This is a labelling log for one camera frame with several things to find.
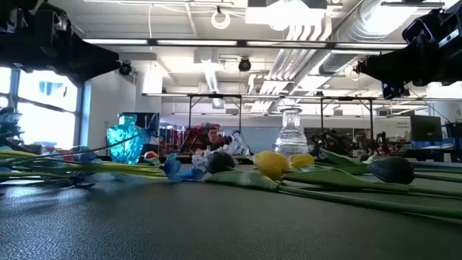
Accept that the black computer monitor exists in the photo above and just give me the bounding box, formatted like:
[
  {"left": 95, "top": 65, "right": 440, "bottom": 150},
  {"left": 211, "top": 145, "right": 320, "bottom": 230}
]
[{"left": 410, "top": 114, "right": 443, "bottom": 143}]

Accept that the clear glass vase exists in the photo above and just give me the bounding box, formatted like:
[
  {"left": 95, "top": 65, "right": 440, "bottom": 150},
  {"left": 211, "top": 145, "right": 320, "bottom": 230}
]
[{"left": 274, "top": 107, "right": 310, "bottom": 157}]

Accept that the blue glass vase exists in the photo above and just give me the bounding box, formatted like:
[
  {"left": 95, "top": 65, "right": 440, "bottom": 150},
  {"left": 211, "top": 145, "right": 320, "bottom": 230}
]
[{"left": 106, "top": 114, "right": 152, "bottom": 165}]

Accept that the white hanging ring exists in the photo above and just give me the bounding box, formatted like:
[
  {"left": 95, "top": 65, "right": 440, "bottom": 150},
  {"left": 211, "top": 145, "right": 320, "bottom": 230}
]
[{"left": 211, "top": 9, "right": 232, "bottom": 30}]

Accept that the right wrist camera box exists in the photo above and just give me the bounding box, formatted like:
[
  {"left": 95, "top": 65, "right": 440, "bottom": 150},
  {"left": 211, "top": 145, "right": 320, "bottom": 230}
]
[{"left": 401, "top": 17, "right": 435, "bottom": 45}]

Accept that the blue artificial flower spray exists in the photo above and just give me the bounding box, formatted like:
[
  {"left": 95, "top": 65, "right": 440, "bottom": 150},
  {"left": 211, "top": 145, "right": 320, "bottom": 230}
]
[{"left": 68, "top": 145, "right": 209, "bottom": 183}]

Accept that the person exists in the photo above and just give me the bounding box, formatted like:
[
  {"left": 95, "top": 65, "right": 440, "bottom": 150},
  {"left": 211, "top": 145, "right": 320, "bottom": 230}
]
[{"left": 200, "top": 126, "right": 227, "bottom": 152}]

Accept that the black textured table mat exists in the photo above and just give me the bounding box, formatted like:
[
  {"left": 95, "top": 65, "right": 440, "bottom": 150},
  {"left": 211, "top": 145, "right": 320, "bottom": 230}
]
[{"left": 0, "top": 160, "right": 462, "bottom": 260}]

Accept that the black dome camera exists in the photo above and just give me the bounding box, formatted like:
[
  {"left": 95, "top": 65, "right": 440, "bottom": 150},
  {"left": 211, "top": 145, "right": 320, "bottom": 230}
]
[
  {"left": 237, "top": 56, "right": 252, "bottom": 73},
  {"left": 118, "top": 60, "right": 133, "bottom": 77}
]

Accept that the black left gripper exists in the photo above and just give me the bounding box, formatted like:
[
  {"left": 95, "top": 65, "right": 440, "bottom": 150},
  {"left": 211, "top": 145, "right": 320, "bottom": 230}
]
[{"left": 0, "top": 0, "right": 121, "bottom": 87}]

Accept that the long ceiling light bar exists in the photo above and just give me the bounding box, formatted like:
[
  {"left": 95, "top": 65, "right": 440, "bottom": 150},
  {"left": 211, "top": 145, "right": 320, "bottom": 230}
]
[{"left": 82, "top": 38, "right": 409, "bottom": 51}]

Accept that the yellow artificial tulip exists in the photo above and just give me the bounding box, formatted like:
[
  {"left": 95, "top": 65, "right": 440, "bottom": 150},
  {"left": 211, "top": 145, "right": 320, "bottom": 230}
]
[
  {"left": 252, "top": 150, "right": 462, "bottom": 199},
  {"left": 288, "top": 147, "right": 362, "bottom": 173}
]

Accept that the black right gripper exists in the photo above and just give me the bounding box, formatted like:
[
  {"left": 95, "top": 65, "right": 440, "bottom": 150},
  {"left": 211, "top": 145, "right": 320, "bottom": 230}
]
[{"left": 355, "top": 1, "right": 462, "bottom": 87}]

